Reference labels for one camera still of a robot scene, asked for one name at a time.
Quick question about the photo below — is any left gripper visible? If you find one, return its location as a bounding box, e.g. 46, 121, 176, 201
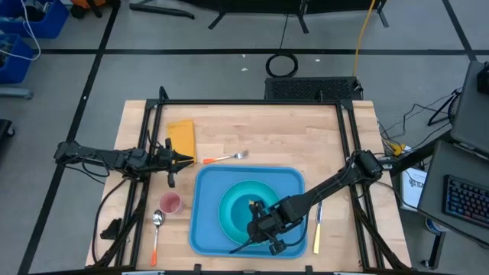
147, 137, 195, 189

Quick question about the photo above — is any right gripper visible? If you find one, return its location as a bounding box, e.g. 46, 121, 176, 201
228, 200, 290, 257

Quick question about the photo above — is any blue ribbed bowl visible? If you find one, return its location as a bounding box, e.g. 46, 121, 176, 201
230, 192, 270, 235

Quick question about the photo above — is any yellow cloth napkin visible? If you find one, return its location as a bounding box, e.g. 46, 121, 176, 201
166, 119, 198, 163

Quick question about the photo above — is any teal deep plate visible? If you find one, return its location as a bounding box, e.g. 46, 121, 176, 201
217, 179, 286, 247

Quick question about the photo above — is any fork with orange handle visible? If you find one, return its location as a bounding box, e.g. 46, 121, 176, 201
202, 149, 251, 166

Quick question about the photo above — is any pink ribbed cup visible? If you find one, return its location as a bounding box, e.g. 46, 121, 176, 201
158, 191, 185, 215

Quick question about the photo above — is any knife with yellow handle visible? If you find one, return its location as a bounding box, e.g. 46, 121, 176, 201
313, 200, 325, 255

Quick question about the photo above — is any spoon with orange handle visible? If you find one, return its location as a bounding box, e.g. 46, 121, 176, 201
149, 209, 167, 268

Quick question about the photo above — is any blue plastic serving tray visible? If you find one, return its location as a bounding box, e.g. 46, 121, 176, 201
189, 164, 309, 260

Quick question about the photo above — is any small black clamp block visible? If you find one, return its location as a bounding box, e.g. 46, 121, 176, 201
99, 217, 124, 241

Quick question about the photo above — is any black bar on floor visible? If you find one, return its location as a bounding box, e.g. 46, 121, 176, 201
128, 2, 196, 21

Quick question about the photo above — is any white printed paper sheet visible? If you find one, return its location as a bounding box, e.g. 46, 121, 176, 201
400, 167, 429, 212

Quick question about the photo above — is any blue tape roll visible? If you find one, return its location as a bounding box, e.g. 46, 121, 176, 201
424, 217, 447, 235

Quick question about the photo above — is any orange and black machine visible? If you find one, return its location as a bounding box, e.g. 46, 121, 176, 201
70, 0, 112, 19

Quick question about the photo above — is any grey desk with keyboard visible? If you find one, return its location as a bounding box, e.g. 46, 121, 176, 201
416, 140, 489, 246

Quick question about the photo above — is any blue storage bin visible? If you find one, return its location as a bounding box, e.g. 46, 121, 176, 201
0, 33, 36, 85
0, 0, 70, 40

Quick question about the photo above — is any black keyboard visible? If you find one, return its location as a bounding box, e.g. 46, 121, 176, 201
442, 174, 489, 231

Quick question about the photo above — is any black tripod stand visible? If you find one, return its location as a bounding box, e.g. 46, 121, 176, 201
426, 87, 462, 128

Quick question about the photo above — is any grey side desk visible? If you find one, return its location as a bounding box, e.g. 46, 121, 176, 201
449, 60, 489, 154

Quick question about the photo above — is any long black arm cable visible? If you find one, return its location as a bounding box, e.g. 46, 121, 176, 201
90, 176, 131, 265

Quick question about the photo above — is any coiled black cable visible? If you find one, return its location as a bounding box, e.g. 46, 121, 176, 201
264, 52, 300, 79

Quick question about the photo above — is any black metal rig frame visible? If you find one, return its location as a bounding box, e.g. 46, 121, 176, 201
91, 86, 413, 275

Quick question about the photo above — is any white cable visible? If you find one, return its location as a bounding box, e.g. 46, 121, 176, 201
0, 0, 42, 63

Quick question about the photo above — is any yellow hanging cable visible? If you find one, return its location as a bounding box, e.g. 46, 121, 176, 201
351, 0, 377, 77

